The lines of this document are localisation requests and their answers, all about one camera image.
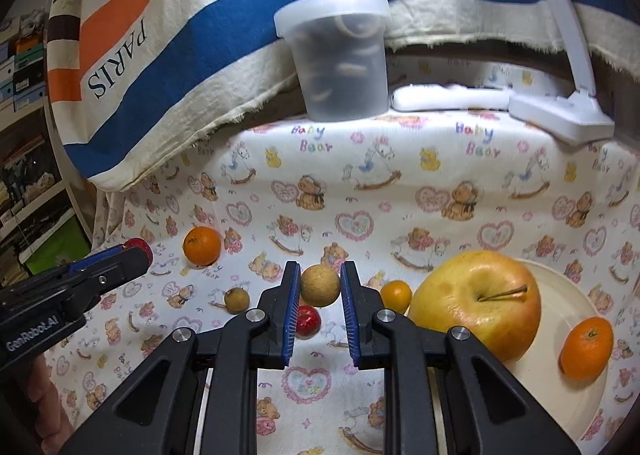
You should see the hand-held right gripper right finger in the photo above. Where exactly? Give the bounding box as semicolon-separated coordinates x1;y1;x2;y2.
340;260;583;455

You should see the cream round plate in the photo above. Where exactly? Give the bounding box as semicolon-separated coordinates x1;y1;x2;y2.
400;257;613;441

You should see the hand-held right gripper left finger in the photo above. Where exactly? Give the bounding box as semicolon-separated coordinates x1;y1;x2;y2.
60;260;301;455

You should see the person's left hand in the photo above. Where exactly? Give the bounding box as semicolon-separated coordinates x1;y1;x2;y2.
27;360;76;455

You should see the storage shelf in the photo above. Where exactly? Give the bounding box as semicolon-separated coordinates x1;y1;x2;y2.
0;10;96;296

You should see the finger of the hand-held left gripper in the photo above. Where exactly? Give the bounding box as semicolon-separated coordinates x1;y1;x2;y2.
67;244;133;280
75;250;153;321

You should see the striped orange blue cloth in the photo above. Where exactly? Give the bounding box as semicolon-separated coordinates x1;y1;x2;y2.
47;0;640;193

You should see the green storage bin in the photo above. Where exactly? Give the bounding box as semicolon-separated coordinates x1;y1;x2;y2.
22;227;93;276

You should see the small red apple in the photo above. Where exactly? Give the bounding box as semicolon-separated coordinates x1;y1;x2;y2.
295;306;322;339

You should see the orange tangerine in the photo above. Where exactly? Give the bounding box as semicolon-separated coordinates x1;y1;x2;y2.
559;317;614;382
182;226;222;267

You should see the red cherry tomato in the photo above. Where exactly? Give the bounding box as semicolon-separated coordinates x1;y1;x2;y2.
123;237;153;268

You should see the white desk lamp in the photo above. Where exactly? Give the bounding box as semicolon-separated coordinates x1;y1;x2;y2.
505;0;616;146

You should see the large yellow red apple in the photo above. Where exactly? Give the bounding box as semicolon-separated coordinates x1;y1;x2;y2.
407;250;542;363

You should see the white flat device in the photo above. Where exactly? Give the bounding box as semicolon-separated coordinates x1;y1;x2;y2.
390;84;516;112

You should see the small orange kumquat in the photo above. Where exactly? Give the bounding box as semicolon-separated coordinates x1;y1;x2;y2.
380;280;414;313

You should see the translucent plastic lidded container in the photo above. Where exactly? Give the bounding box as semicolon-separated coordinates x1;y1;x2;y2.
274;0;391;122

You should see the brown longan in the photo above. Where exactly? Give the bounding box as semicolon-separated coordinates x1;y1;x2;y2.
300;265;342;308
223;287;250;313

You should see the stack of cardboard boxes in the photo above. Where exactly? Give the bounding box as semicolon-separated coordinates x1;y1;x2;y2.
0;17;49;113

